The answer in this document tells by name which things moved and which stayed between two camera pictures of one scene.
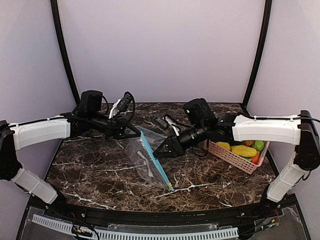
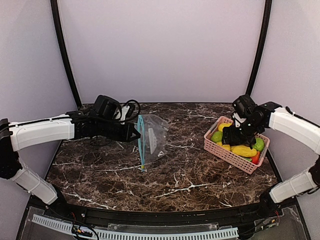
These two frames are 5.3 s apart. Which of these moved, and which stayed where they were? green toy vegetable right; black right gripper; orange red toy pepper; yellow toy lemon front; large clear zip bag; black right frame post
Moved: black right gripper; large clear zip bag
Stayed: green toy vegetable right; black right frame post; yellow toy lemon front; orange red toy pepper
